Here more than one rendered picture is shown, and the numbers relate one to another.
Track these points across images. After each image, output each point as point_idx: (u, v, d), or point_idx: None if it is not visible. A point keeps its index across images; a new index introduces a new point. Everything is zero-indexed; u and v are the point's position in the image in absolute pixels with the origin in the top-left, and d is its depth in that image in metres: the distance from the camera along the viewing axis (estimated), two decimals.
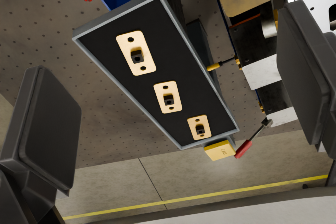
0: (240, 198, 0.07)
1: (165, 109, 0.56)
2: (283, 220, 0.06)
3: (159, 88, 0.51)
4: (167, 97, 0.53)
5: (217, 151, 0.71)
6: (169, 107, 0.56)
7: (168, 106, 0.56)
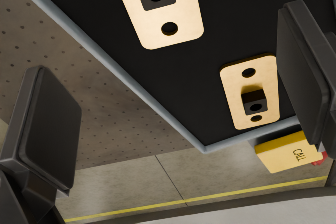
0: (240, 198, 0.07)
1: (150, 34, 0.18)
2: (283, 220, 0.06)
3: None
4: None
5: (285, 153, 0.32)
6: (161, 26, 0.17)
7: (157, 19, 0.17)
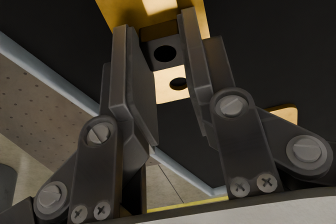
0: (240, 198, 0.07)
1: (156, 89, 0.15)
2: (283, 220, 0.06)
3: None
4: (157, 31, 0.12)
5: None
6: (169, 81, 0.15)
7: (165, 75, 0.14)
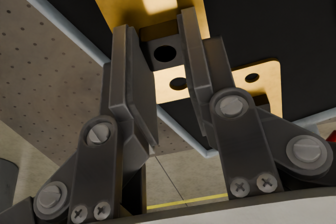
0: (240, 198, 0.07)
1: (156, 89, 0.15)
2: (283, 220, 0.06)
3: None
4: (157, 31, 0.12)
5: None
6: (169, 81, 0.15)
7: (164, 75, 0.14)
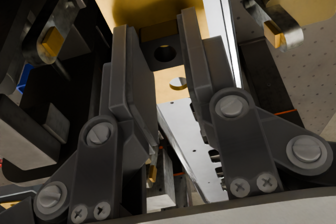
0: (240, 198, 0.07)
1: (156, 89, 0.15)
2: (283, 220, 0.06)
3: None
4: (157, 31, 0.12)
5: None
6: (169, 81, 0.15)
7: (164, 75, 0.14)
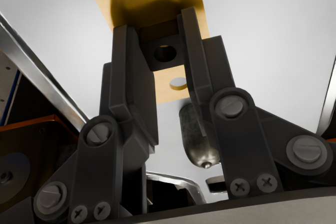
0: (240, 198, 0.07)
1: (156, 89, 0.15)
2: (283, 220, 0.06)
3: None
4: (157, 31, 0.12)
5: None
6: (169, 81, 0.15)
7: (164, 75, 0.14)
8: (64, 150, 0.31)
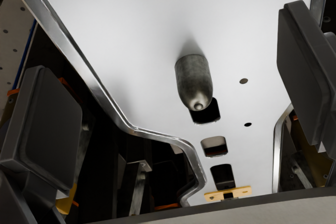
0: (240, 198, 0.07)
1: None
2: (283, 220, 0.06)
3: None
4: None
5: None
6: None
7: None
8: None
